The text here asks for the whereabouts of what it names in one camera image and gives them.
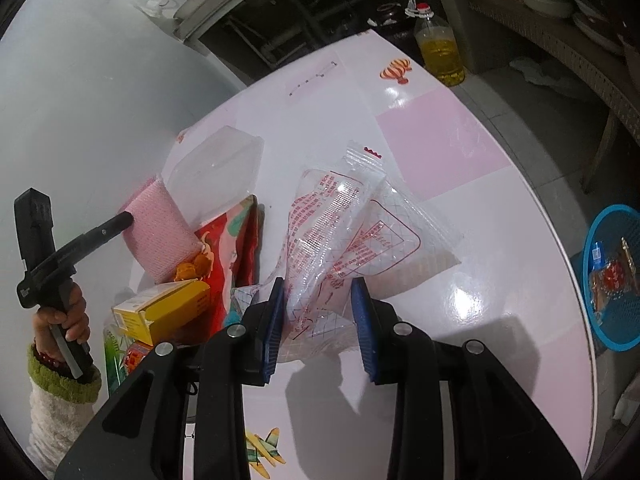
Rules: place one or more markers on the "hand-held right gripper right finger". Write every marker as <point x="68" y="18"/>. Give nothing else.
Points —
<point x="367" y="332"/>

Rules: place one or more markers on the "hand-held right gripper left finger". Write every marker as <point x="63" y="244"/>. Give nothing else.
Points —
<point x="272" y="330"/>

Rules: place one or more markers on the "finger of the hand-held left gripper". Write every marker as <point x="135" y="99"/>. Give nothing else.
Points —
<point x="107" y="229"/>

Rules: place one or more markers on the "yellow cardboard box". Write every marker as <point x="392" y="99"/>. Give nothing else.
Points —
<point x="165" y="310"/>

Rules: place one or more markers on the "clear grid-print zip bag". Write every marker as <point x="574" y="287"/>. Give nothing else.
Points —
<point x="430" y="240"/>

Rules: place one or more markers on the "clear red-print plastic bag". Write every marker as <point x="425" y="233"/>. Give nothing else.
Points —
<point x="320" y="220"/>

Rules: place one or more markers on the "clear plastic container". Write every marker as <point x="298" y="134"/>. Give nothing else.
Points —
<point x="215" y="165"/>

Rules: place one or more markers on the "blue wrapper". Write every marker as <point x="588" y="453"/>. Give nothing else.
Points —
<point x="598" y="252"/>

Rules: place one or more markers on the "clear orange snack wrapper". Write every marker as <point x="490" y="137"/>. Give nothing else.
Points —
<point x="610" y="280"/>

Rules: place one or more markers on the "blue mesh basket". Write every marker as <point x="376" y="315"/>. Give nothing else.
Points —
<point x="620" y="332"/>

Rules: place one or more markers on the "person's left hand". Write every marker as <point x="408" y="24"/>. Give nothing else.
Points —
<point x="77" y="317"/>

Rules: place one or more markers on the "crumpled clear plastic bag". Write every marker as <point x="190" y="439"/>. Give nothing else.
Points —
<point x="150" y="0"/>

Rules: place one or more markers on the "cooking oil bottle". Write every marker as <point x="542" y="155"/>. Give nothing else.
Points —
<point x="440" y="55"/>

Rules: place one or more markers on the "white rag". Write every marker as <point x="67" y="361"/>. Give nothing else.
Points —
<point x="537" y="72"/>

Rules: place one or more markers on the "dark jar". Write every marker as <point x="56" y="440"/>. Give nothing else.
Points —
<point x="390" y="20"/>

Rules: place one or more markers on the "stacked plates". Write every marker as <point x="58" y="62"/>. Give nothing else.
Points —
<point x="595" y="25"/>

